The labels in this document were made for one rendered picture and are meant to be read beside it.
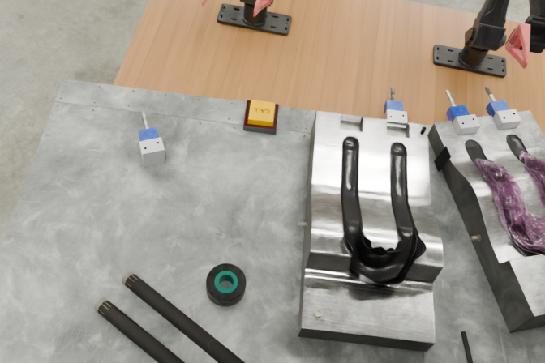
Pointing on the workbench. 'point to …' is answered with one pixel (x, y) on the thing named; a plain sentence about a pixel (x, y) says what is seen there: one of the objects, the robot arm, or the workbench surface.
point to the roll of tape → (226, 296)
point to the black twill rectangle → (442, 158)
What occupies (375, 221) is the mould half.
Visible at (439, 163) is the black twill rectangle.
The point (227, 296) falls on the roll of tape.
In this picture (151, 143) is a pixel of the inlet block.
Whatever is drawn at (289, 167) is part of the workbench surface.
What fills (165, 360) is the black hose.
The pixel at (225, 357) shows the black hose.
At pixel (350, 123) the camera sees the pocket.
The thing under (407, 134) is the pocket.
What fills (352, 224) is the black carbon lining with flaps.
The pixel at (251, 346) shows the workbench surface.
